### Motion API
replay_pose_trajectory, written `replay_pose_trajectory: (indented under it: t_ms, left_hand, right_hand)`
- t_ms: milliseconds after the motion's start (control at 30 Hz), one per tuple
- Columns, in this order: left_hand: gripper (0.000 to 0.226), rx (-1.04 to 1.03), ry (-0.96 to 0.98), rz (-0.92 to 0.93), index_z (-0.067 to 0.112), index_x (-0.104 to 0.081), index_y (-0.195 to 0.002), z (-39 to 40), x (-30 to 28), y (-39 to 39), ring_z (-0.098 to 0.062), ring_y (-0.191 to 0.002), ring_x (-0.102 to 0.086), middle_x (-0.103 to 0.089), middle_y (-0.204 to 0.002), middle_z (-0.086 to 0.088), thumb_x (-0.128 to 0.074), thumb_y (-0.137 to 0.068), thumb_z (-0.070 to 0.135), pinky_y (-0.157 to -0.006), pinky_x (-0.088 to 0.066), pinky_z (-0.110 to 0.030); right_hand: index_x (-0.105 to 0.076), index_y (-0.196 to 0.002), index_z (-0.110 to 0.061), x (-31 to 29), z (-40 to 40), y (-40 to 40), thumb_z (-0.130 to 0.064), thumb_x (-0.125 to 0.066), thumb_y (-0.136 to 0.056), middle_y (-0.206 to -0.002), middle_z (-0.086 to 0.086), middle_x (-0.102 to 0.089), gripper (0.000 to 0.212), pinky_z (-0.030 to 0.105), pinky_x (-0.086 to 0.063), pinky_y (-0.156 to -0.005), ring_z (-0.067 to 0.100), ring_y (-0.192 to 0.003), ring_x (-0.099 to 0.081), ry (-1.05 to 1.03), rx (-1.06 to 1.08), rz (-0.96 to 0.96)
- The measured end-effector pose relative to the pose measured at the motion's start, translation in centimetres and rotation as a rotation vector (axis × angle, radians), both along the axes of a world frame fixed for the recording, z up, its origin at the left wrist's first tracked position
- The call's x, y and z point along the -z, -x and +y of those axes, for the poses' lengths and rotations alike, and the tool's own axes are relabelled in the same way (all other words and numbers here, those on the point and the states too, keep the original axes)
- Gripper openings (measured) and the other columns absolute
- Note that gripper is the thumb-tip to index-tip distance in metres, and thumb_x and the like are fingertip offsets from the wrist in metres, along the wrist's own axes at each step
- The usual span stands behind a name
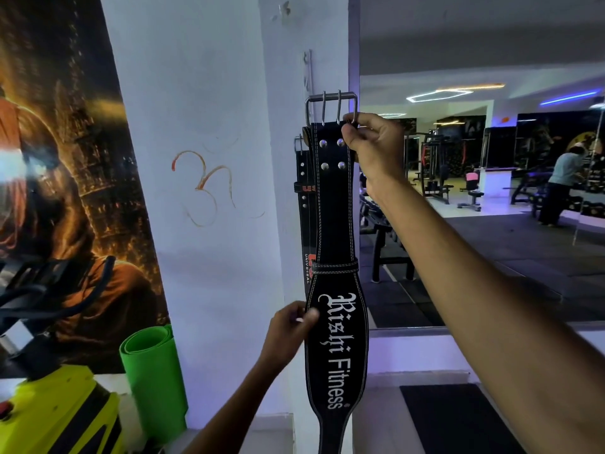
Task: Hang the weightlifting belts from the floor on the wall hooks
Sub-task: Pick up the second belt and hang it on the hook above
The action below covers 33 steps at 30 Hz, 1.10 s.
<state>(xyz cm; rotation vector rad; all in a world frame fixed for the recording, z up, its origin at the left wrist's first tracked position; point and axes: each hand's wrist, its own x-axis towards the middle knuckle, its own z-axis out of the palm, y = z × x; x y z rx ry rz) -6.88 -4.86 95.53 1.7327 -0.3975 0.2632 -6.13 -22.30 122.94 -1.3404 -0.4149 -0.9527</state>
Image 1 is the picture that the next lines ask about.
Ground person's right hand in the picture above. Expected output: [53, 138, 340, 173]
[341, 112, 407, 192]

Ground person's left hand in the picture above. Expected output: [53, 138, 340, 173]
[259, 301, 321, 374]

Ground black leather weightlifting belt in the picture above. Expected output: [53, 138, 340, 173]
[302, 91, 370, 454]

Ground person's left forearm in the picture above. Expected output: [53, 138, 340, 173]
[182, 360, 280, 454]

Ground person's right forearm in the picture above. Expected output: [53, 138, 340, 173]
[368, 177, 605, 454]

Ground black belt with red label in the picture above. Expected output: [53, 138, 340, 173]
[293, 134, 318, 285]

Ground hexagonal ceiling light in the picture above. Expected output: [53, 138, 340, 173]
[406, 88, 474, 103]

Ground pink seat exercise machine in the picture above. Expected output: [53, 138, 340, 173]
[457, 170, 486, 212]

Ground white reception counter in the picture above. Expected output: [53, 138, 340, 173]
[476, 167, 519, 199]

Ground green rolled exercise mat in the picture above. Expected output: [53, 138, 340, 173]
[118, 324, 189, 446]

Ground black floor mat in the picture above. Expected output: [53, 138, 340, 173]
[399, 383, 526, 454]

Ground black workout bench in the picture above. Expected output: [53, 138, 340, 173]
[510, 167, 554, 207]

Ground yellow and black machine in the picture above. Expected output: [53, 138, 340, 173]
[0, 363, 124, 454]

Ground black cable gym machine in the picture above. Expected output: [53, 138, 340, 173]
[420, 130, 455, 205]

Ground large wall mirror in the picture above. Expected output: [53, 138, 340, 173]
[349, 0, 605, 330]

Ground black cable bundle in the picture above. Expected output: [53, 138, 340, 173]
[0, 255, 117, 374]

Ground dark orange wall poster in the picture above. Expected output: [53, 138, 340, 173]
[0, 0, 171, 380]

